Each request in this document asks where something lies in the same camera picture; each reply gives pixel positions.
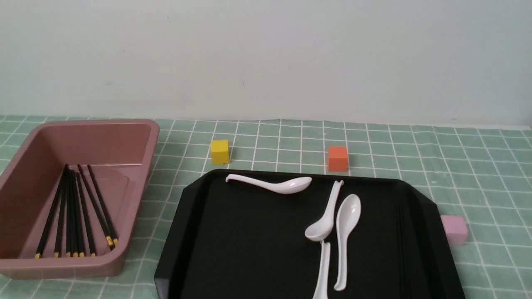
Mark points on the white spoon top left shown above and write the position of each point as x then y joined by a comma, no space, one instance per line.
287,187

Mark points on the yellow foam cube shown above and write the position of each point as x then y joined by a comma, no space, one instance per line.
219,150

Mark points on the orange foam cube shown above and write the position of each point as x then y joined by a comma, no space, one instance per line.
337,159

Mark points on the black plastic tray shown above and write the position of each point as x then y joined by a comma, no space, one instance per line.
232,240

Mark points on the white spoon centre bowl down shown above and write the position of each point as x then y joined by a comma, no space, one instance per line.
320,230

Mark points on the white spoon right bowl up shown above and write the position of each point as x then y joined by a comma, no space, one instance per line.
347,218

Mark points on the pink plastic bin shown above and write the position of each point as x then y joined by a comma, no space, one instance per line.
120,153

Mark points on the black chopstick rightmost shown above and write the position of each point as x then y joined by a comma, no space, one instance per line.
104,208

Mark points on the black chopstick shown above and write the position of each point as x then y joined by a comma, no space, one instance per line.
104,208
78,217
69,226
96,208
50,217
60,226
75,248
87,221

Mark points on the pink foam cube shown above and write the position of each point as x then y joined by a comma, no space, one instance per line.
455,228

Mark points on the green checkered tablecloth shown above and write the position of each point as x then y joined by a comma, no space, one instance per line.
483,174

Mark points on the white spoon bottom handle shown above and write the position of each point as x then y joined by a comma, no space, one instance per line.
321,288

